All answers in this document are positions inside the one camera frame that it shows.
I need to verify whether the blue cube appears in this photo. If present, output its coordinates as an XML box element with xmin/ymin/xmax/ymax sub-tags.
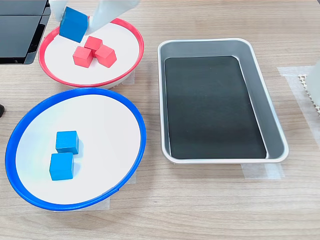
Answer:
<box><xmin>49</xmin><ymin>152</ymin><xmax>75</xmax><ymax>181</ymax></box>
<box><xmin>55</xmin><ymin>130</ymin><xmax>80</xmax><ymax>155</ymax></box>
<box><xmin>59</xmin><ymin>6</ymin><xmax>90</xmax><ymax>44</ymax></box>

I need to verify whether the red cube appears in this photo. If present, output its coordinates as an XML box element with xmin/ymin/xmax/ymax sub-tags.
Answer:
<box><xmin>94</xmin><ymin>44</ymin><xmax>118</xmax><ymax>69</ymax></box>
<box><xmin>72</xmin><ymin>46</ymin><xmax>94</xmax><ymax>68</ymax></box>
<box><xmin>84</xmin><ymin>35</ymin><xmax>104</xmax><ymax>51</ymax></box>

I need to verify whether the black flat device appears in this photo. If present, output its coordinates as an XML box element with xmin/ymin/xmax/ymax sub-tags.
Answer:
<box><xmin>0</xmin><ymin>0</ymin><xmax>56</xmax><ymax>65</ymax></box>

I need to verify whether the pale perforated plate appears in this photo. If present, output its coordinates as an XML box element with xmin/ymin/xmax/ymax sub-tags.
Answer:
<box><xmin>297</xmin><ymin>73</ymin><xmax>320</xmax><ymax>118</ymax></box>

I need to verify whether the red-rimmed white plate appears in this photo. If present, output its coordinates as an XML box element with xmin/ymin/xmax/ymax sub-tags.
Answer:
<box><xmin>38</xmin><ymin>17</ymin><xmax>145</xmax><ymax>90</ymax></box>

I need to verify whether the blue-rimmed white plate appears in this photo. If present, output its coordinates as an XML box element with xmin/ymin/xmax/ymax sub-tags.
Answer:
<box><xmin>4</xmin><ymin>87</ymin><xmax>147</xmax><ymax>212</ymax></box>

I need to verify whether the black mat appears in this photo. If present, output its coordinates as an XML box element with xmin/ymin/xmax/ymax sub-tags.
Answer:
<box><xmin>164</xmin><ymin>55</ymin><xmax>268</xmax><ymax>160</ymax></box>

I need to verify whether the clear tape strip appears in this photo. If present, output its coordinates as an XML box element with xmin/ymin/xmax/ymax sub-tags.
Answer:
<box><xmin>117</xmin><ymin>67</ymin><xmax>136</xmax><ymax>87</ymax></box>
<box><xmin>276</xmin><ymin>65</ymin><xmax>320</xmax><ymax>148</ymax></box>
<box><xmin>241</xmin><ymin>163</ymin><xmax>286</xmax><ymax>180</ymax></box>
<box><xmin>53</xmin><ymin>194</ymin><xmax>111</xmax><ymax>212</ymax></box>

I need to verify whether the steel tray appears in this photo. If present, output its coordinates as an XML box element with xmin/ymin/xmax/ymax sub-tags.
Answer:
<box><xmin>157</xmin><ymin>38</ymin><xmax>290</xmax><ymax>165</ymax></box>

